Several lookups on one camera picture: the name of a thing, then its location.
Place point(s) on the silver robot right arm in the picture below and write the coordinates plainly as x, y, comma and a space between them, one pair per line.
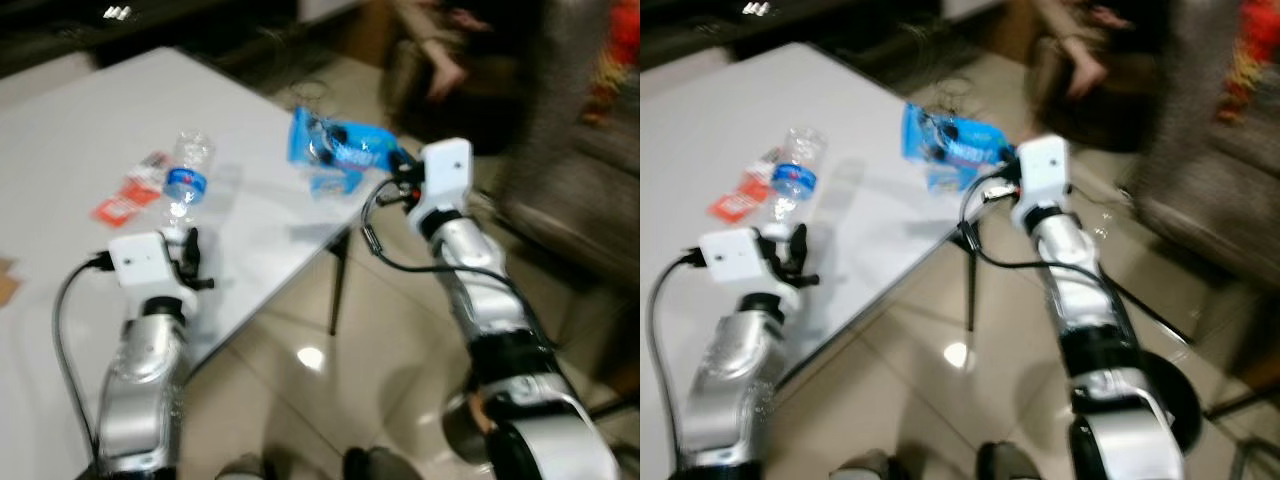
495, 300
1085, 290

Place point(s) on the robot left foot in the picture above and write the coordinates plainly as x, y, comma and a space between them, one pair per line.
858, 466
240, 467

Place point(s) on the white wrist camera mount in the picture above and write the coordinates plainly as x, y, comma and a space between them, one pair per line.
140, 260
1040, 170
445, 172
735, 255

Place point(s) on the dark table leg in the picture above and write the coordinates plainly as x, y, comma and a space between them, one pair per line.
338, 285
970, 290

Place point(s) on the clear plastic water bottle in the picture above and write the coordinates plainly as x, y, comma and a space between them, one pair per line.
795, 178
187, 180

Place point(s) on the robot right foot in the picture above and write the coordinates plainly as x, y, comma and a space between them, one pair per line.
1008, 462
380, 465

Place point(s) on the dark low cabinet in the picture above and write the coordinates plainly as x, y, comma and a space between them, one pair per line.
800, 22
150, 30

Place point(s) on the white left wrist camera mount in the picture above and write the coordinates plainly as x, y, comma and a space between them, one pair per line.
140, 260
735, 255

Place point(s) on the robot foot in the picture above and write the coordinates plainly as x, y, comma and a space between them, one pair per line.
1008, 462
858, 466
240, 467
380, 465

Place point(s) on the red snack packet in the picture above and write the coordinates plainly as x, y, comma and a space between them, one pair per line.
740, 198
128, 195

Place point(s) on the blue snack bag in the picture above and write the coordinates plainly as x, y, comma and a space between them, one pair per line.
950, 140
340, 140

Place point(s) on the grey brown sofa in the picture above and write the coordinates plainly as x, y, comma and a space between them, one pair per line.
1220, 200
575, 190

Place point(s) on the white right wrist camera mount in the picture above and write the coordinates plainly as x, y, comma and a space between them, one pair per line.
445, 172
1040, 170

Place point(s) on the brown cardboard piece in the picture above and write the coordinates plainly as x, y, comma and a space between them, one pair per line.
7, 280

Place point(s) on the red patterned cloth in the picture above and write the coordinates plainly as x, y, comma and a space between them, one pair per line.
1258, 50
622, 50

